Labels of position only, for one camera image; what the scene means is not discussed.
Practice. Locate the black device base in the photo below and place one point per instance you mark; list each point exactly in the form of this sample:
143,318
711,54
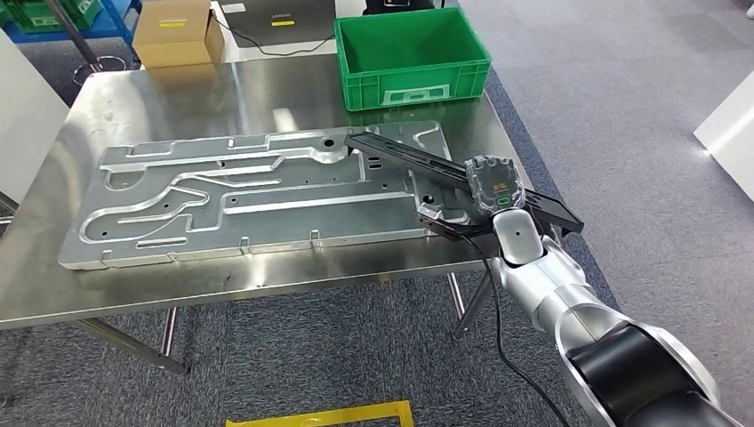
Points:
400,6

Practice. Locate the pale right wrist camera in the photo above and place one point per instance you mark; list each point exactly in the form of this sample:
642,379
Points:
430,211

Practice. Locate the blue metal cart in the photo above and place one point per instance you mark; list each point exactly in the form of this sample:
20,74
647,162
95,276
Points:
115,23

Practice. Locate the green crate with white label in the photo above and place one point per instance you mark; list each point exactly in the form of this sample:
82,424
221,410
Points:
53,15

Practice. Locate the dark grey laptop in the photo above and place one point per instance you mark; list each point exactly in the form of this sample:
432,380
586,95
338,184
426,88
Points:
277,23

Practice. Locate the white desk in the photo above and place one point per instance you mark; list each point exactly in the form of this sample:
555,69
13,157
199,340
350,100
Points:
235,54

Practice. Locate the stainless steel workbench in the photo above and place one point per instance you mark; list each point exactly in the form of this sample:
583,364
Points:
177,94

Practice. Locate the white block furniture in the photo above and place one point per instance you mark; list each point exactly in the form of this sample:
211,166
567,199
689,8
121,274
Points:
730,141

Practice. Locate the stainless steel table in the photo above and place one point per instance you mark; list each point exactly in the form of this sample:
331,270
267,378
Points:
6,206

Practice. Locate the silver stamped metal panel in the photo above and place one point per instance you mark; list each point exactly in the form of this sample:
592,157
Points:
265,218

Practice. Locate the black plastic plate frame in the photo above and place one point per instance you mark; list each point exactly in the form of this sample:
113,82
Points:
412,159

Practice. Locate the green plastic crate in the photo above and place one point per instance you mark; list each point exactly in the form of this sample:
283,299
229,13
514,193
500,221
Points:
412,82

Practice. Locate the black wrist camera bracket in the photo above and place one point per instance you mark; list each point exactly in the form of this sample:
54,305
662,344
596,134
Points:
459,230

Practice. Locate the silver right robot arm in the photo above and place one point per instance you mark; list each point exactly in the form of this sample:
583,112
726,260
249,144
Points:
559,294

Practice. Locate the white flat panel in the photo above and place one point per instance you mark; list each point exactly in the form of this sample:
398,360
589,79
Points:
26,118

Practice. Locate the brown cardboard box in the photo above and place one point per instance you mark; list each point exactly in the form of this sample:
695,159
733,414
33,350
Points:
171,35

